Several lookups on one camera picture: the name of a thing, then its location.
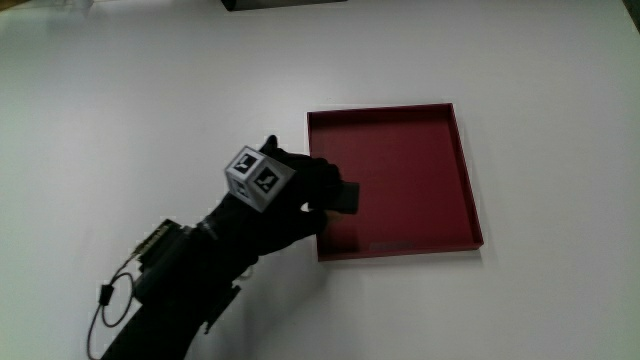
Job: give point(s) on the red square plate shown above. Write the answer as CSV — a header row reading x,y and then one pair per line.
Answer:
x,y
410,180

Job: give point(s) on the black charger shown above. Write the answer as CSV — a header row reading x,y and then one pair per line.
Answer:
x,y
349,197

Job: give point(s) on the person's left hand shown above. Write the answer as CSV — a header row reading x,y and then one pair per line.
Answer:
x,y
290,220

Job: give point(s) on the black wrist sensor unit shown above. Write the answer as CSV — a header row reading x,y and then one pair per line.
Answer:
x,y
165,270

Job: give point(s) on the black box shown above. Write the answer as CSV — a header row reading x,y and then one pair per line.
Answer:
x,y
280,4

